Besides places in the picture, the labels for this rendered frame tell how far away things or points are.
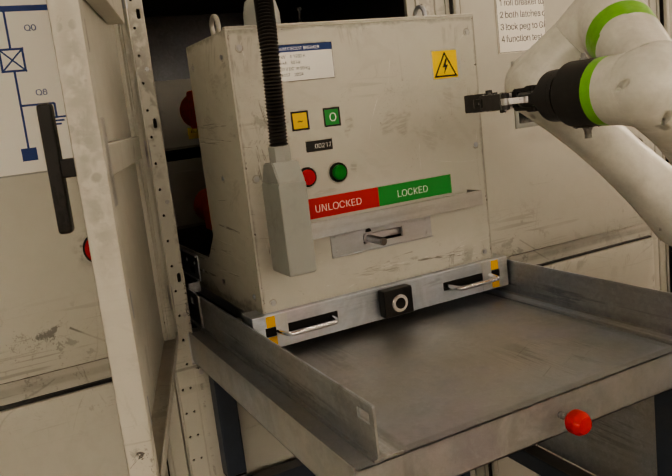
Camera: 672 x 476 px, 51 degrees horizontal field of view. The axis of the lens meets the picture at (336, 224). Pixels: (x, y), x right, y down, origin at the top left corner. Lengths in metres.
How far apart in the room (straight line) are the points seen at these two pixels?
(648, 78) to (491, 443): 0.48
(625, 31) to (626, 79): 0.31
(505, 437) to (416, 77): 0.66
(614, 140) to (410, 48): 0.43
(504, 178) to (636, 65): 0.86
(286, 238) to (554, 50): 0.61
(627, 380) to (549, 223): 0.83
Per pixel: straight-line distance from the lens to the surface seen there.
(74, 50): 0.77
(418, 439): 0.90
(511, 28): 1.78
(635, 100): 0.93
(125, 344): 0.80
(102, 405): 1.42
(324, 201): 1.22
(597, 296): 1.30
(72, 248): 1.35
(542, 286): 1.39
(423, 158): 1.32
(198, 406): 1.49
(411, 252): 1.32
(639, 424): 1.34
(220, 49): 1.19
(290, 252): 1.08
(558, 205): 1.88
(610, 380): 1.07
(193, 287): 1.51
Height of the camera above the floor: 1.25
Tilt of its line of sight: 9 degrees down
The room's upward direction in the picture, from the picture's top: 7 degrees counter-clockwise
